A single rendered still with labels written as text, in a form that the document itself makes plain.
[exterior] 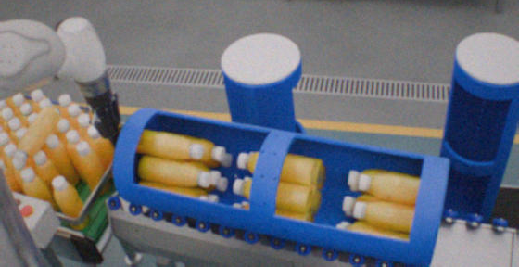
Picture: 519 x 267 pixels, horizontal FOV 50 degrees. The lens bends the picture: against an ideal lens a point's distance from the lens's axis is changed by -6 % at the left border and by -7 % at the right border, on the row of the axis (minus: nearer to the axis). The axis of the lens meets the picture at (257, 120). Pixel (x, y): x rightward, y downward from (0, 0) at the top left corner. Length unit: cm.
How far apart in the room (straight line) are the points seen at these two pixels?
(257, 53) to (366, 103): 140
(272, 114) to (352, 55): 172
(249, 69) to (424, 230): 92
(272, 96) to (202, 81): 166
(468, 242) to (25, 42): 128
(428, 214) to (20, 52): 96
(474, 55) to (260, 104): 77
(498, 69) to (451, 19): 206
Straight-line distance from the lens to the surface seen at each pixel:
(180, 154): 162
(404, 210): 147
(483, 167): 232
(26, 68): 89
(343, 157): 165
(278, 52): 209
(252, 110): 207
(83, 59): 147
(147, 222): 180
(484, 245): 171
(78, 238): 188
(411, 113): 335
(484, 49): 215
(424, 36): 391
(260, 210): 148
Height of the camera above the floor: 232
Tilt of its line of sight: 44 degrees down
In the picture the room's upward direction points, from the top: 9 degrees counter-clockwise
